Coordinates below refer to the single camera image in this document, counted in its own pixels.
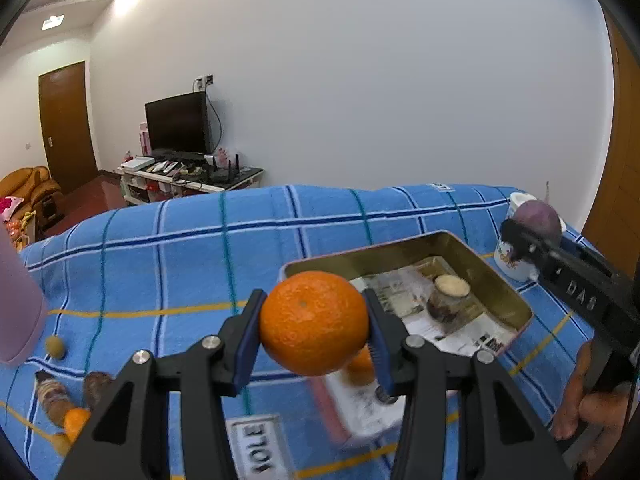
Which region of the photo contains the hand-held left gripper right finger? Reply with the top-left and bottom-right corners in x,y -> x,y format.
361,287 -> 573,480

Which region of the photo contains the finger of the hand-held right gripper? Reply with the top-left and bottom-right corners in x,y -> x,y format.
501,217 -> 553,281
559,232 -> 616,275

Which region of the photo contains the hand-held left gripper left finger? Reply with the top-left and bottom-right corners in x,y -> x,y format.
55,288 -> 268,480

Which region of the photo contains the white printed mug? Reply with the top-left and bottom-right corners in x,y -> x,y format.
494,192 -> 568,283

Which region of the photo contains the purple round fruit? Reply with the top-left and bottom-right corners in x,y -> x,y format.
514,200 -> 562,243

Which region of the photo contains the pink metal tin box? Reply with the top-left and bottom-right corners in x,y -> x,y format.
278,230 -> 534,448

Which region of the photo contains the large orange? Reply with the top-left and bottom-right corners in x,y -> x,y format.
258,270 -> 371,377

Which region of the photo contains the pink electric kettle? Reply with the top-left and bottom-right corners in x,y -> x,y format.
0,220 -> 48,365

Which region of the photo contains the person's right hand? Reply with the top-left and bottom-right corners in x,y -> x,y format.
550,345 -> 636,442

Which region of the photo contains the small orange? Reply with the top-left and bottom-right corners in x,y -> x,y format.
345,345 -> 376,387
64,407 -> 92,443

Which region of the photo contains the small glass jar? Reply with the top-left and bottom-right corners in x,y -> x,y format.
426,274 -> 472,322

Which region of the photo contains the newspaper sheet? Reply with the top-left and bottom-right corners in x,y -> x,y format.
350,256 -> 518,356

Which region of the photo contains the white label card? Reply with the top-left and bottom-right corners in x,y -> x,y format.
227,413 -> 293,480

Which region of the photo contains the blue plaid blanket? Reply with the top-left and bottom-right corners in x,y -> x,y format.
0,183 -> 608,480

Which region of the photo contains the black router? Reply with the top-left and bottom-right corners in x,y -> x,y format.
206,154 -> 242,181

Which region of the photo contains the white television stand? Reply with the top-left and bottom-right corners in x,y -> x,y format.
117,157 -> 264,206

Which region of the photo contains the black television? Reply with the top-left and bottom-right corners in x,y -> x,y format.
145,91 -> 210,157

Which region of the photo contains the brown leather sofa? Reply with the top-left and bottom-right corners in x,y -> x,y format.
0,166 -> 66,241

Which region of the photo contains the brown wooden door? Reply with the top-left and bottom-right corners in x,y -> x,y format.
39,61 -> 99,193

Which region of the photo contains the wooden door frame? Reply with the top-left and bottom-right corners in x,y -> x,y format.
582,10 -> 640,281

